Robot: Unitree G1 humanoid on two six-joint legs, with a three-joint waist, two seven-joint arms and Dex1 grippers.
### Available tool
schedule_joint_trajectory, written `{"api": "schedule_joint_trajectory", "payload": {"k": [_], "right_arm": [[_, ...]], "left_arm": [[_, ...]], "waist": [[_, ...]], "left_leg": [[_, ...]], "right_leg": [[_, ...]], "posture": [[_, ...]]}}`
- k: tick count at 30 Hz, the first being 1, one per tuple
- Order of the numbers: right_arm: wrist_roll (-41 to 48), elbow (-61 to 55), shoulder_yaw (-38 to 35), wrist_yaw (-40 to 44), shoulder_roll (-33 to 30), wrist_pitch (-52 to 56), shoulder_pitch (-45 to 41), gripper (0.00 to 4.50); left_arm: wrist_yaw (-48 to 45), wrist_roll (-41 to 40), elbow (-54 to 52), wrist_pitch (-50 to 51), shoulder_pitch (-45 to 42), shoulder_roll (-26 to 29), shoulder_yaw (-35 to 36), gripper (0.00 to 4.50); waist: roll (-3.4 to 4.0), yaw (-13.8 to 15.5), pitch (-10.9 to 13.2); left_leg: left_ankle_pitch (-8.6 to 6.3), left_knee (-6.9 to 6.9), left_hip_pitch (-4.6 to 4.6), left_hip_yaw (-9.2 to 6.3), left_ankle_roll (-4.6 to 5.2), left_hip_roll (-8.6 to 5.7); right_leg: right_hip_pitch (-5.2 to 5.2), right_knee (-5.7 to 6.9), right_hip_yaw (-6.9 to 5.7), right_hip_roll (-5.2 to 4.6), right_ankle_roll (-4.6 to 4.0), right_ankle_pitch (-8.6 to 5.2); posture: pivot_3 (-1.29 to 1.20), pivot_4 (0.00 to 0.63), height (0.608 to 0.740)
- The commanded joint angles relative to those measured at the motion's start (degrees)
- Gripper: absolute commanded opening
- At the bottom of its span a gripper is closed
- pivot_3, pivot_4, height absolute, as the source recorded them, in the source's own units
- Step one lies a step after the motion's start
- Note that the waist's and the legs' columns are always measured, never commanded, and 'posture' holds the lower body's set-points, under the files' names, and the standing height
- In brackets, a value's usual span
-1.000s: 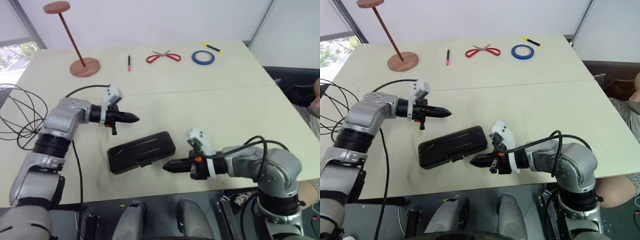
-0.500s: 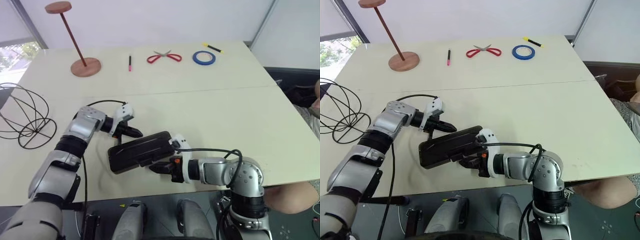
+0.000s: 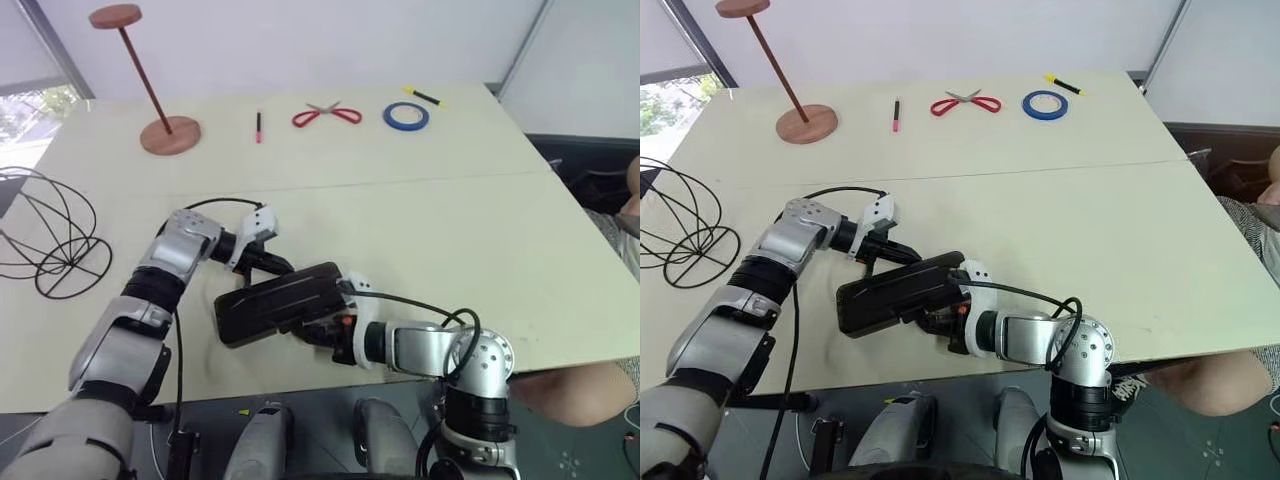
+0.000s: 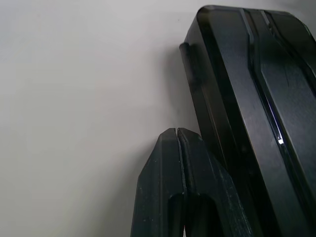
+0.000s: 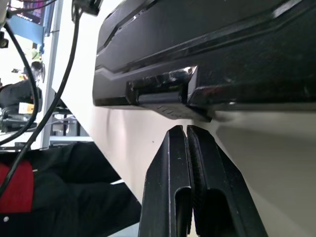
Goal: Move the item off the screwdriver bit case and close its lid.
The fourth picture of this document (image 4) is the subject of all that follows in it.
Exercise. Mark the large black plastic device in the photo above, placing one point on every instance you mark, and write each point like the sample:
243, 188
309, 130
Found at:
247, 86

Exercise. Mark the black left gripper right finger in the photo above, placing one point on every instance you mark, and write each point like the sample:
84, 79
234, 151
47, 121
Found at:
209, 187

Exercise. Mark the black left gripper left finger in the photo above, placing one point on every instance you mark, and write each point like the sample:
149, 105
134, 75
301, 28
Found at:
160, 177

